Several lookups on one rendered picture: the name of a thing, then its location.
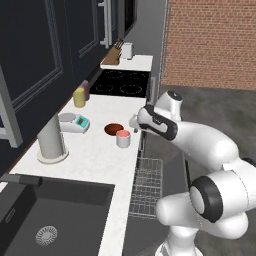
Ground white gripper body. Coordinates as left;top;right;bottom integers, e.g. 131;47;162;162
128;113;141;133

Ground white cup with pink inside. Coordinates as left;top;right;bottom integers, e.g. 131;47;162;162
115;129;132;149

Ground brown bowl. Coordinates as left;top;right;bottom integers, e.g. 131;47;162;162
103;122;125;137

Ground dark dishwasher door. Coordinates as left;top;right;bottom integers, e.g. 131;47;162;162
121;146;195;256

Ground narrow dark cupboard door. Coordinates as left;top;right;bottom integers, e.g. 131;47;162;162
61;0;103;88

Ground large dark cupboard door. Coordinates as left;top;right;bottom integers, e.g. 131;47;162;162
0;0;76;174

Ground black hob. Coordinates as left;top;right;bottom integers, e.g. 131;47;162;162
88;69;151;99

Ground brown jar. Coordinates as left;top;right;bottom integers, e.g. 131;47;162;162
80;80;91;101

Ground white kitchen scale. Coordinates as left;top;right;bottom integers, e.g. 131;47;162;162
57;112;91;135

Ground yellow jar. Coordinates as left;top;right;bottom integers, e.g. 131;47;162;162
72;87;87;109

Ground wooden knife block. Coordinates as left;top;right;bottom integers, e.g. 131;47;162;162
101;38;125;66

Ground grey cylinder on round base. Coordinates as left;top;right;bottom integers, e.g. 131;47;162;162
36;114;70;165

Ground dark tall cupboard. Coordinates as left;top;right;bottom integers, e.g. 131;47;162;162
109;0;138;43

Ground black sink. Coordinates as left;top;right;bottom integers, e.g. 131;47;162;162
0;175;116;256

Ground dark grey tap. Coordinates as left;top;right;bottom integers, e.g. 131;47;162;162
0;173;43;188

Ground grey oven handle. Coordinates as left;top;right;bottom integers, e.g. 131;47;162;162
148;76;157;105

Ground wire dishwasher rack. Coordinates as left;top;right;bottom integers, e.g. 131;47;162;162
127;157;164;221

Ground long grey cupboard handle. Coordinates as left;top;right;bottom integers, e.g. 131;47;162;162
97;0;113;50

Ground short grey cupboard handle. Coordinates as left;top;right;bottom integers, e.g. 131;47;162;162
0;65;24;149

